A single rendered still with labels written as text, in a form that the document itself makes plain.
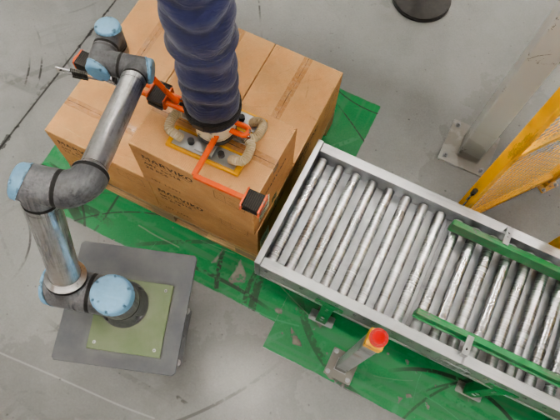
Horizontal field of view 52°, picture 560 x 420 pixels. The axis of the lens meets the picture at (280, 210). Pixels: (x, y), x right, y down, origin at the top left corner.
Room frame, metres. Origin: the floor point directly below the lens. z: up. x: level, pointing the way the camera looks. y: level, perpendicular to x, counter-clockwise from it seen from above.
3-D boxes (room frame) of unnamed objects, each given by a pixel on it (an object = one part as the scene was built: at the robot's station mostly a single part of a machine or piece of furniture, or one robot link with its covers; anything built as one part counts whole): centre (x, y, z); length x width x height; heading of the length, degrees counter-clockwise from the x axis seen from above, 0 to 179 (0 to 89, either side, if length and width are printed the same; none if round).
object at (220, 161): (1.06, 0.33, 0.97); 0.34 x 0.10 x 0.05; 69
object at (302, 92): (1.54, 0.47, 0.34); 1.20 x 1.00 x 0.40; 68
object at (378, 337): (0.33, -0.39, 1.02); 0.07 x 0.07 x 0.04
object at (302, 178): (1.01, -0.05, 0.58); 0.70 x 0.03 x 0.06; 158
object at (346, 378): (0.33, -0.39, 0.01); 0.15 x 0.15 x 0.03; 68
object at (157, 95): (1.23, 0.53, 1.07); 0.10 x 0.08 x 0.06; 159
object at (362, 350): (0.33, -0.39, 0.50); 0.07 x 0.07 x 1.00; 68
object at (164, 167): (1.14, 0.31, 0.74); 0.60 x 0.40 x 0.40; 67
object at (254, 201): (0.80, 0.10, 1.07); 0.09 x 0.08 x 0.05; 159
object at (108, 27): (1.28, 0.66, 1.38); 0.10 x 0.09 x 0.12; 174
